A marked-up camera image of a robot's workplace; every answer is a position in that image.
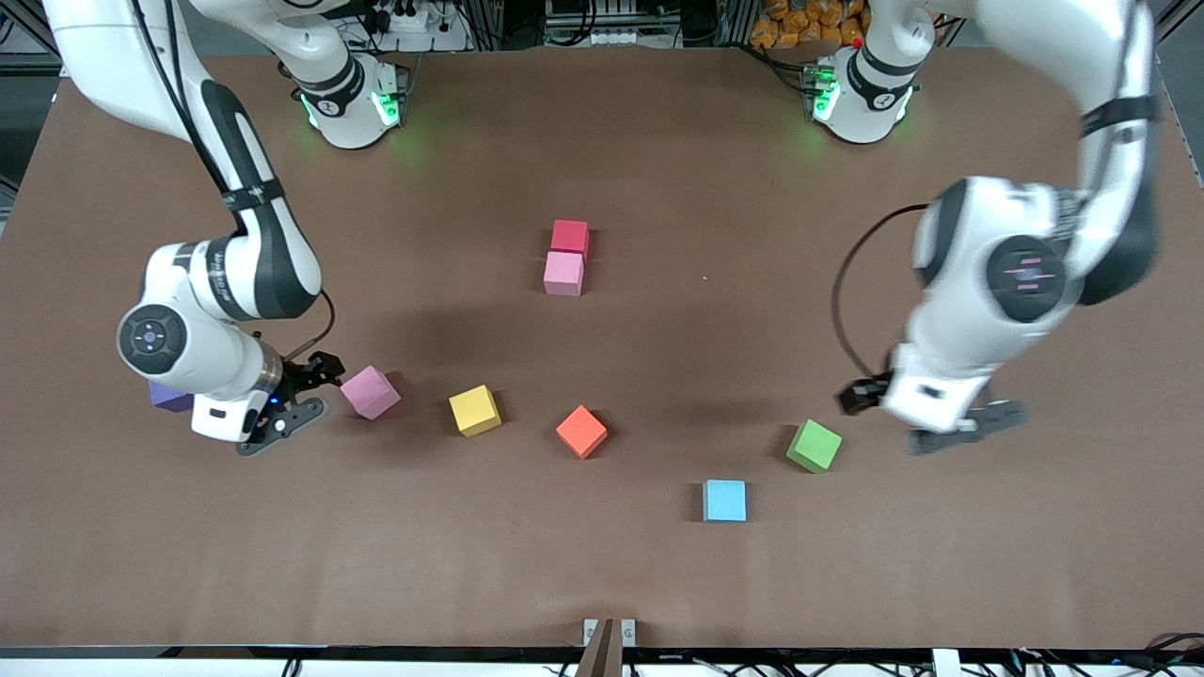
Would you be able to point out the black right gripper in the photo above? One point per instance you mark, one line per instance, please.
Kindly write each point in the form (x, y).
(303, 372)

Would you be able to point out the pink foam cube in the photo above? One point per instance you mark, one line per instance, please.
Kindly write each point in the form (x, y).
(563, 275)
(369, 390)

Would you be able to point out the green foam cube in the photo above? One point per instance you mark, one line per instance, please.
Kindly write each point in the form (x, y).
(815, 445)

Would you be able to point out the yellow foam cube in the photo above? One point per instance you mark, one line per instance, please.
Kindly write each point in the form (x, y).
(474, 410)

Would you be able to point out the red foam cube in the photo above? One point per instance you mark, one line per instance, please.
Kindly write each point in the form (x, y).
(570, 235)

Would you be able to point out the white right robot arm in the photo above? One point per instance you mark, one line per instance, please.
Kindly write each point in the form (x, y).
(348, 122)

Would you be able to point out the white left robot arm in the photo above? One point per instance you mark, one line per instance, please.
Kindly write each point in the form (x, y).
(870, 118)

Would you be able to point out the purple foam cube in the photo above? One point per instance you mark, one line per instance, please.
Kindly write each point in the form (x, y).
(169, 400)

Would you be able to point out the brown table cover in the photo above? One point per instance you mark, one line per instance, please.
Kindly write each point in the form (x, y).
(282, 564)

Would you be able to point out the light blue foam cube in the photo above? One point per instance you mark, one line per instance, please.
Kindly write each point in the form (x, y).
(725, 500)

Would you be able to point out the small white box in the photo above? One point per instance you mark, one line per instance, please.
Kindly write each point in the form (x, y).
(945, 666)

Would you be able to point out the orange foam cube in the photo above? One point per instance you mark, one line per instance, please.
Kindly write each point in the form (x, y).
(581, 430)

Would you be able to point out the white power strip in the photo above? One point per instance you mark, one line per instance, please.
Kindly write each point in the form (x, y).
(602, 38)
(428, 23)

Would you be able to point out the orange yellow objects pile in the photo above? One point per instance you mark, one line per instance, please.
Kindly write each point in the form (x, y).
(790, 23)

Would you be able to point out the small metal bracket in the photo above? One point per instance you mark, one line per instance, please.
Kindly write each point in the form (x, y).
(590, 632)

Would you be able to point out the brown camera stand pole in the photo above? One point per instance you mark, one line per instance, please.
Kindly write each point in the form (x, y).
(602, 658)

